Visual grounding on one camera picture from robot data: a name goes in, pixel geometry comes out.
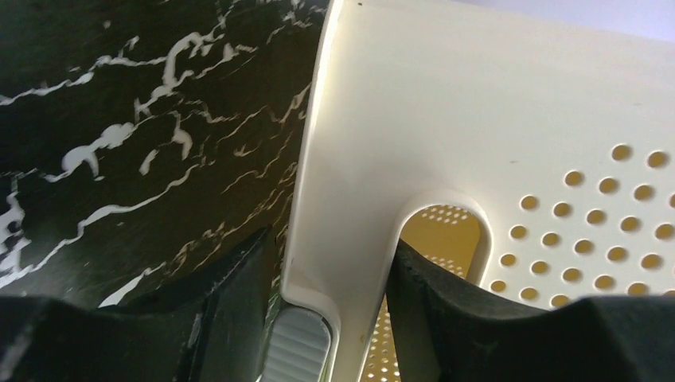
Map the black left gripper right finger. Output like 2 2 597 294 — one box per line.
386 242 674 381

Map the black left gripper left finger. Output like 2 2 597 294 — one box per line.
1 228 275 381

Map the cream perforated storage basket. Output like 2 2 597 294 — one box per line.
281 1 674 381

